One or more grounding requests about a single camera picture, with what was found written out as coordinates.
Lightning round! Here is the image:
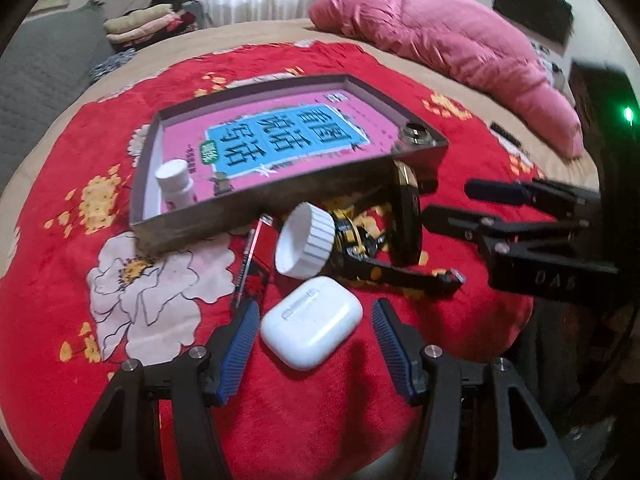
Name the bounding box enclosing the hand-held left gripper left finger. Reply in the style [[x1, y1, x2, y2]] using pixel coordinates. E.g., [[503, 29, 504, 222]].
[[60, 300, 262, 480]]

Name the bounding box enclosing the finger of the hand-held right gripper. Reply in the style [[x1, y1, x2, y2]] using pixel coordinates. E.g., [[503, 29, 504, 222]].
[[421, 205, 621, 306], [465, 177, 601, 218]]

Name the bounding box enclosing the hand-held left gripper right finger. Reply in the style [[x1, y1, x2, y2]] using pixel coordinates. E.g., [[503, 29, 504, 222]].
[[371, 298, 576, 480]]

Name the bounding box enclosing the black and yellow wristwatch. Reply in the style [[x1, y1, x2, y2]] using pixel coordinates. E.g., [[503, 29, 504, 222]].
[[330, 207, 465, 297]]

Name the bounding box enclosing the white earbuds case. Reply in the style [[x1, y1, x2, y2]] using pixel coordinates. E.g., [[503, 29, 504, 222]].
[[260, 276, 364, 372]]

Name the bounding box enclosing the round black compact gold rim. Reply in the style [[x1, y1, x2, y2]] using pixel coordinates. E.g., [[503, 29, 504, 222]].
[[389, 160, 425, 267]]

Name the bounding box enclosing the shallow grey cardboard box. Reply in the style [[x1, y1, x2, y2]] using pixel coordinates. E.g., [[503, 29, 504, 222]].
[[129, 74, 450, 256]]

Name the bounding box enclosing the dark patterned rectangular object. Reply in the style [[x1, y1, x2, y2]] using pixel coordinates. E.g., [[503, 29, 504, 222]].
[[490, 121, 523, 150]]

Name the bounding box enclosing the dark slim pen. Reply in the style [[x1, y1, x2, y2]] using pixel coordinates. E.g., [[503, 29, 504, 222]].
[[232, 215, 273, 308]]

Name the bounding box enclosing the red floral blanket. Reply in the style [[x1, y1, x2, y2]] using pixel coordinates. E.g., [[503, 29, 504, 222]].
[[0, 42, 541, 480]]

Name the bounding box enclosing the small glass jar black lid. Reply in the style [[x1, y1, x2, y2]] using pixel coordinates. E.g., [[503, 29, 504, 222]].
[[400, 122, 435, 147]]

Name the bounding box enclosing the pink quilt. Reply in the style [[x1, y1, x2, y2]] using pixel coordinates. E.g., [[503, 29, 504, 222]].
[[307, 0, 583, 158]]

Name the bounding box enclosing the white pill bottle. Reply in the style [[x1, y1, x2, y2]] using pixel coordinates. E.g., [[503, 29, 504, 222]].
[[155, 159, 197, 211]]

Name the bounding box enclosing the pink and blue book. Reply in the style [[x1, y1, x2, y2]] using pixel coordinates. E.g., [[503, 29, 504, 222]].
[[162, 91, 406, 211]]

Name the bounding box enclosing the beige bed sheet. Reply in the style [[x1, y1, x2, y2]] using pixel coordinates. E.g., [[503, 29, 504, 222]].
[[0, 17, 601, 480]]

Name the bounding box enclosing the blue patterned cloth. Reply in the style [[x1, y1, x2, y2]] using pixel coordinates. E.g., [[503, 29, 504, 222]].
[[89, 50, 146, 83]]

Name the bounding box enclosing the grey quilted cover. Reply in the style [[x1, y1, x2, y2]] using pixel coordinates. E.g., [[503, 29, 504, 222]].
[[0, 0, 113, 186]]

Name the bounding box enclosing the stack of folded clothes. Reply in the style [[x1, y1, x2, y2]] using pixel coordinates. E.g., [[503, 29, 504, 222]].
[[102, 0, 208, 53]]

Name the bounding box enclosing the dark wall frame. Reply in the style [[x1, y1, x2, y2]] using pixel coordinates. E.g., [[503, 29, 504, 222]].
[[492, 0, 573, 56]]

